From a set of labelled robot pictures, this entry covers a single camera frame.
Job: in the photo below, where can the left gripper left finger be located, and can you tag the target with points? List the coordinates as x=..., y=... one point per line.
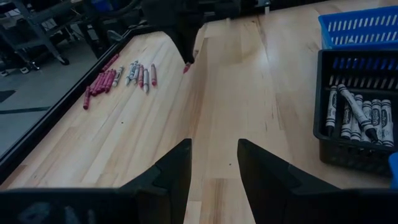
x=168, y=186

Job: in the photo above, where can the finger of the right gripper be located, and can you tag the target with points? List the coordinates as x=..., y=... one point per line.
x=193, y=40
x=181, y=40

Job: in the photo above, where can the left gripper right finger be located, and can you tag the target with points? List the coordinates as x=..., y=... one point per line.
x=267, y=186

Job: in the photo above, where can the dark red crayon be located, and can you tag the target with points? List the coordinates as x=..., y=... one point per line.
x=154, y=76
x=141, y=77
x=186, y=69

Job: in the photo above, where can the grey crayon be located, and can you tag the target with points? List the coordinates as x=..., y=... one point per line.
x=118, y=76
x=136, y=77
x=134, y=69
x=128, y=76
x=146, y=81

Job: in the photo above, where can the blue slotted plastic basket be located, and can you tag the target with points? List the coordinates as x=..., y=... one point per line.
x=394, y=171
x=323, y=28

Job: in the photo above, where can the black slotted plastic basket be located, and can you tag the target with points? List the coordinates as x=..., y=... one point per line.
x=319, y=102

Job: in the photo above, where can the black wheeled stand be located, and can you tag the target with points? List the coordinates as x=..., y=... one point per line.
x=64, y=61

